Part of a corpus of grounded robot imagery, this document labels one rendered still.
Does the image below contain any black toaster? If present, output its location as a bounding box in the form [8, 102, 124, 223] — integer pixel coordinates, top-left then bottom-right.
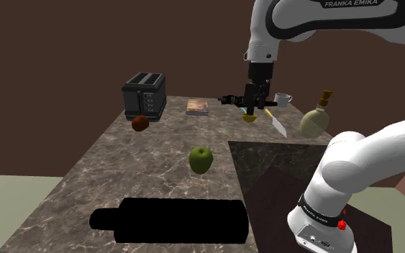
[121, 72, 168, 123]

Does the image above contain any green apple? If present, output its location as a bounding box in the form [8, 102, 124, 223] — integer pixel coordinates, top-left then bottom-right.
[188, 146, 214, 175]

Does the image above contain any black bottle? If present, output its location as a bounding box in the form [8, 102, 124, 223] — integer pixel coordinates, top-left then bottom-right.
[88, 197, 250, 244]

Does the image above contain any closed book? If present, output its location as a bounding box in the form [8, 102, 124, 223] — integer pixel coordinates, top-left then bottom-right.
[185, 98, 210, 117]

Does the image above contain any white mug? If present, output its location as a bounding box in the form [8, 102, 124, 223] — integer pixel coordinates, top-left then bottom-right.
[273, 92, 293, 109]

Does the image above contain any yellow handled knife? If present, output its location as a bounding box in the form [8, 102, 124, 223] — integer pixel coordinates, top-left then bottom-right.
[264, 108, 288, 139]

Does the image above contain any beige soap dispenser bottle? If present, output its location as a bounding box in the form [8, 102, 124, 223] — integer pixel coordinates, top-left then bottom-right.
[299, 89, 335, 139]

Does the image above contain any brown round fruit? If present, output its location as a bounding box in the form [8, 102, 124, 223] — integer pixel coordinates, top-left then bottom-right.
[131, 115, 151, 133]

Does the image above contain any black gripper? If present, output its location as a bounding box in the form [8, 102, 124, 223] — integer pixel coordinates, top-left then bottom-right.
[217, 62, 278, 117]

